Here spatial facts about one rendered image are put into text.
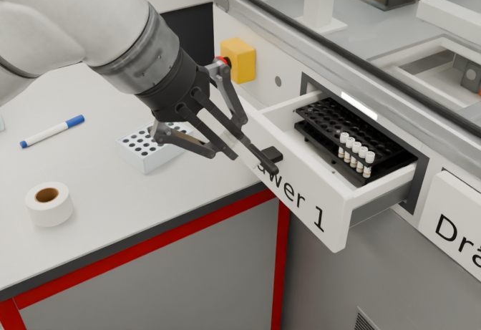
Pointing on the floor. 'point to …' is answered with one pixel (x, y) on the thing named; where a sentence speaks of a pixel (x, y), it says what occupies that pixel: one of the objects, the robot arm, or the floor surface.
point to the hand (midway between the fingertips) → (240, 149)
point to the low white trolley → (131, 222)
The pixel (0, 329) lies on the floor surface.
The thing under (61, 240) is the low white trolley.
